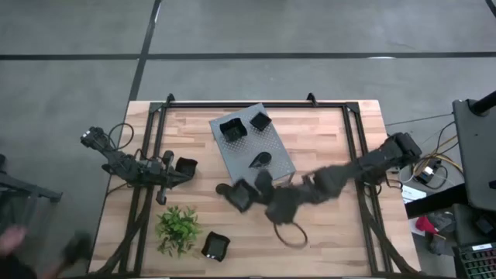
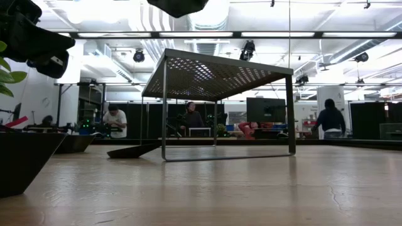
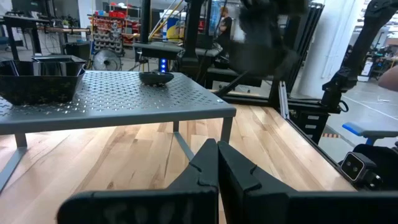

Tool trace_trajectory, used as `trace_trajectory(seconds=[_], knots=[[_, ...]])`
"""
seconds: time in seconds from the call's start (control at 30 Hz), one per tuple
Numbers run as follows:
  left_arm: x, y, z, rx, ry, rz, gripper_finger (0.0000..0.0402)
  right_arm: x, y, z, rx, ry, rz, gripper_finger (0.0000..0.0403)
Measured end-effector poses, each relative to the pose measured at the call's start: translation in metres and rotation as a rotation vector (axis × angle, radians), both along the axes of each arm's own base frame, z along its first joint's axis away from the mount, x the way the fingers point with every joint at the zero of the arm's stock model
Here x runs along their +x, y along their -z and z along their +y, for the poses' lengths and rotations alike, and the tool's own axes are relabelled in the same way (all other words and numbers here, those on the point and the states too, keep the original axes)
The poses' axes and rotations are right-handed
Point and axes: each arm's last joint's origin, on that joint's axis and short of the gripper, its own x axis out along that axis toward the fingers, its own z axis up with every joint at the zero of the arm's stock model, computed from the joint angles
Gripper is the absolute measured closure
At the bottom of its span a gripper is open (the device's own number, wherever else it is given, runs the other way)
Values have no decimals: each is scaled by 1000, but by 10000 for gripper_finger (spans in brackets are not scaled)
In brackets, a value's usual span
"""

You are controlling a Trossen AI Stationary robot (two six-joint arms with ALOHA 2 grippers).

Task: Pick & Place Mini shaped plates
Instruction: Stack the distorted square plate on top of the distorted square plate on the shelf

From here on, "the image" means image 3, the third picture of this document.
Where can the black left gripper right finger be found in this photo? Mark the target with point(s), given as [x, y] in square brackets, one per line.
[248, 202]

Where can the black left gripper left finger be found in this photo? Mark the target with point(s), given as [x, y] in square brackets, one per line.
[186, 202]

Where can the black wavy square bowl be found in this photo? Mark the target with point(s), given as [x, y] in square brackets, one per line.
[40, 88]

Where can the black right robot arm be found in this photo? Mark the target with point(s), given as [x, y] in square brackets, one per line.
[192, 31]

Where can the grey perforated metal shelf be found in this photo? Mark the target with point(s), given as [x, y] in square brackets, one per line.
[124, 96]

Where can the black round bowl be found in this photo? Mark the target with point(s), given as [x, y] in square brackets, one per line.
[156, 78]

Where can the blue lit device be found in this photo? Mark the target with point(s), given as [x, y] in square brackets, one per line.
[163, 66]

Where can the grey blue padded bench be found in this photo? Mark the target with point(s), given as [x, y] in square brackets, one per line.
[373, 132]

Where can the grey platform with pole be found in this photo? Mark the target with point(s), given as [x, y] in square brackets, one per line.
[155, 49]

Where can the grey floor fan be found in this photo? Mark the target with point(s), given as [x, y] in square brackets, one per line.
[107, 60]

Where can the blue yellow sign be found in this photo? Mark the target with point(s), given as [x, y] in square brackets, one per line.
[172, 31]

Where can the person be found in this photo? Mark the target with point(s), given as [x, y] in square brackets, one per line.
[390, 79]
[225, 28]

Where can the parts bin rack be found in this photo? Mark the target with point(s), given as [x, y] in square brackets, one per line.
[107, 37]

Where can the black computer tower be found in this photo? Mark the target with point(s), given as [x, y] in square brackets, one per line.
[77, 49]

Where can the brown tube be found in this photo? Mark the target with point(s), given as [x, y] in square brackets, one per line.
[68, 30]

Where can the black desk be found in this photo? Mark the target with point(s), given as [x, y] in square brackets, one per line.
[14, 40]

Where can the silver aluminium bracket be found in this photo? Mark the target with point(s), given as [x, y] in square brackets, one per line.
[283, 99]

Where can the small black depth camera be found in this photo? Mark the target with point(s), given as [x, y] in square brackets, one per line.
[353, 167]

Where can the black camera module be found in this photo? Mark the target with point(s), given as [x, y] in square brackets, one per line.
[385, 168]

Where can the black aluminium rig frame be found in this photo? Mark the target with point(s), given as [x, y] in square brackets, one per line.
[312, 31]

